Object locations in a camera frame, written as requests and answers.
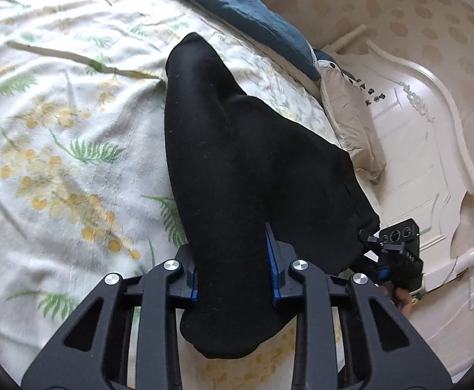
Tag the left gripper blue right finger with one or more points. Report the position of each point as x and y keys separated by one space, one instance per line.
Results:
x=272 y=248

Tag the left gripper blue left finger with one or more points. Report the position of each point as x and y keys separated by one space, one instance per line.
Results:
x=192 y=283

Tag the black pants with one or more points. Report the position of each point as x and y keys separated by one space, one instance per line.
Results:
x=239 y=170

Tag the person's right hand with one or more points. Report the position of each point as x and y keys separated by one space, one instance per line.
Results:
x=401 y=298

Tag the white carved headboard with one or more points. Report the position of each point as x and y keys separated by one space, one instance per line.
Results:
x=429 y=169

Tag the beige pillow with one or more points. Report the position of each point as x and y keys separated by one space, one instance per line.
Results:
x=346 y=106

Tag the floral white bed cover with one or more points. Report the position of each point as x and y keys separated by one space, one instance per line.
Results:
x=84 y=188

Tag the dark teal blanket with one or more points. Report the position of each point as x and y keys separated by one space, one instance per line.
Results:
x=255 y=19

